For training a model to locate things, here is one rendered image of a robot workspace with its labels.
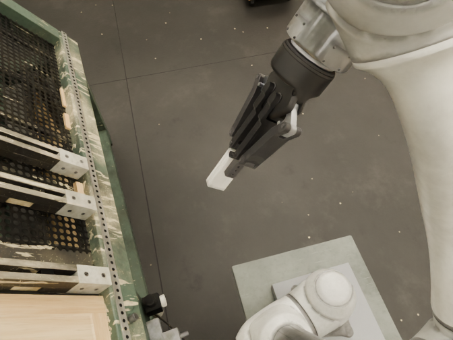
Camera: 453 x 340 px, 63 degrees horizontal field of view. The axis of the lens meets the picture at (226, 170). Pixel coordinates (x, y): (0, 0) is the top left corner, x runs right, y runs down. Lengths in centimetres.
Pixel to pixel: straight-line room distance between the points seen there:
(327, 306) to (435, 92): 89
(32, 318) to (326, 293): 80
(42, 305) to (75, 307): 11
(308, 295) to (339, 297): 9
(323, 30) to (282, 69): 6
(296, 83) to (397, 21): 22
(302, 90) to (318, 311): 81
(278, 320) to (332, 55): 79
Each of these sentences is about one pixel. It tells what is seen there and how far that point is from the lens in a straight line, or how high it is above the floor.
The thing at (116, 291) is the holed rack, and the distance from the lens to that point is 135.
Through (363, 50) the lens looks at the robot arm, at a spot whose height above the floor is 197.
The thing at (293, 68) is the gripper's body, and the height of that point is 185.
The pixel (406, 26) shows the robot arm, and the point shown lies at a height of 201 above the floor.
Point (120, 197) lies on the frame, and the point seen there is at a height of 18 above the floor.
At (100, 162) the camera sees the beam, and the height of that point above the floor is 84.
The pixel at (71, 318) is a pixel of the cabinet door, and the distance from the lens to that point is 125.
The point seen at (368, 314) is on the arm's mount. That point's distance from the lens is 144.
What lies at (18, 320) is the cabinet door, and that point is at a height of 112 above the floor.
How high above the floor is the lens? 214
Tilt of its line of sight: 56 degrees down
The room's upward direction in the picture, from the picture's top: straight up
